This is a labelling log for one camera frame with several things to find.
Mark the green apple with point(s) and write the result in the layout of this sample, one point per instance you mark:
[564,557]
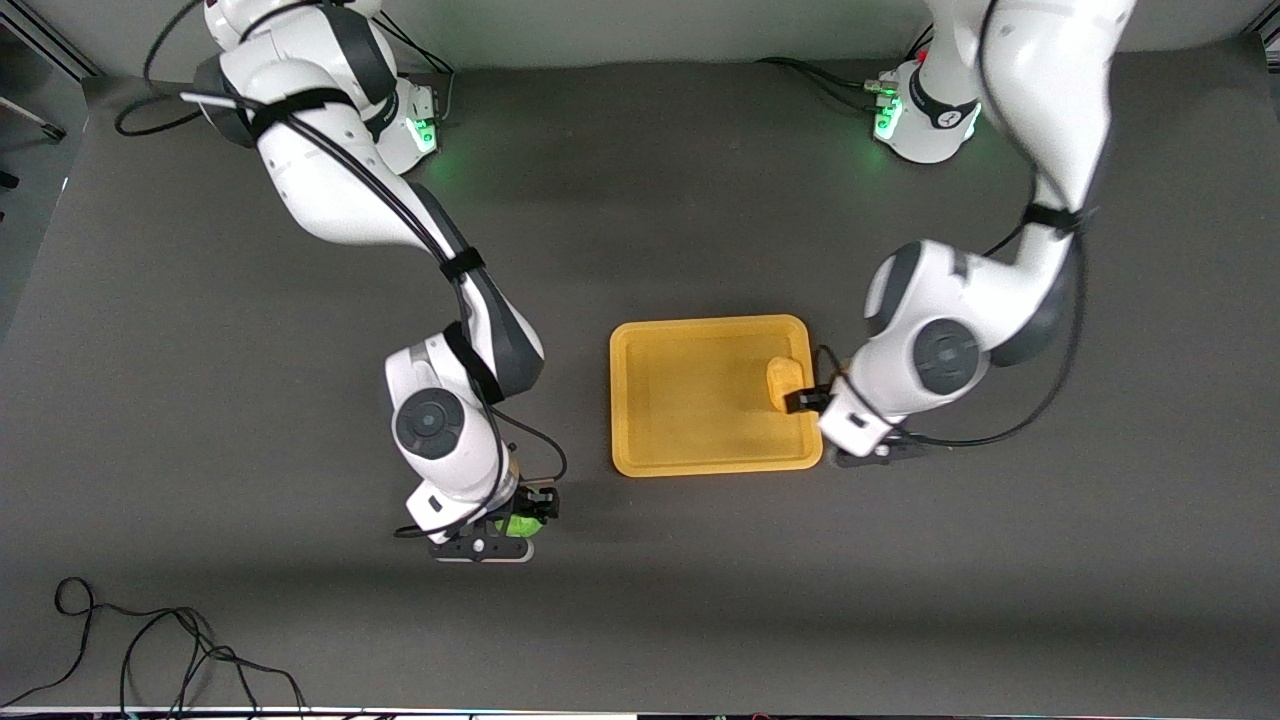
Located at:
[520,527]

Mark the yellow-orange potato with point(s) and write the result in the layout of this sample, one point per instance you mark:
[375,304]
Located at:
[785,375]

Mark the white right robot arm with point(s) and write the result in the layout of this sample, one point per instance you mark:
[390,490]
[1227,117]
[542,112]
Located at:
[330,190]

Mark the yellow plastic tray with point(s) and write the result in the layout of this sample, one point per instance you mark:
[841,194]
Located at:
[690,400]

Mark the dark grey table mat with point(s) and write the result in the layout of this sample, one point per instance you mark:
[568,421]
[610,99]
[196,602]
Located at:
[200,400]

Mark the black aluminium frame rail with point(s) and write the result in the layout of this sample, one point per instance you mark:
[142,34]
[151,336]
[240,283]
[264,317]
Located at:
[60,45]
[1268,42]

